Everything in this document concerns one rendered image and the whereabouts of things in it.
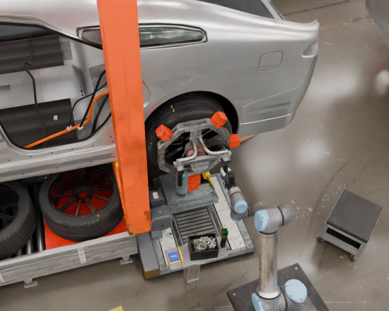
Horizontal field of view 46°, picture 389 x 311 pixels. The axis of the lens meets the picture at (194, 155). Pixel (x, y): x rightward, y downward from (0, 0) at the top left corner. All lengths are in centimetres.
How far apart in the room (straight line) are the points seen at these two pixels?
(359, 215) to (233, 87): 150
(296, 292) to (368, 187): 185
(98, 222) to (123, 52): 164
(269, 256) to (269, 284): 21
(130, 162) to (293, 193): 204
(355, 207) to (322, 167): 80
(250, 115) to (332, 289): 152
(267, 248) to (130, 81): 127
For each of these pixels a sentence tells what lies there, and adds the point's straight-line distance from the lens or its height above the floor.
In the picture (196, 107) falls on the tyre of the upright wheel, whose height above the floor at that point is 118.
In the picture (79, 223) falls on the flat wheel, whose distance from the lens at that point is 353.
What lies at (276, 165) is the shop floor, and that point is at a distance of 458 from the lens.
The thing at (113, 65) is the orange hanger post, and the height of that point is 202.
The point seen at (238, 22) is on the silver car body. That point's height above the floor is 175.
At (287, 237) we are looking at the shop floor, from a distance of 411.
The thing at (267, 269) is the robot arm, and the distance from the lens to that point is 291.
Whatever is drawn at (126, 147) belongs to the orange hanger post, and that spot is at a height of 144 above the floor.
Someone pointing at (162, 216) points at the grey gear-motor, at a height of 40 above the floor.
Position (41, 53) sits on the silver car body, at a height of 80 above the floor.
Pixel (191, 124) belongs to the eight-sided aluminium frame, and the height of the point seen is 109.
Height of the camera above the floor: 339
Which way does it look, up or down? 48 degrees down
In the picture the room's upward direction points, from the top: 3 degrees clockwise
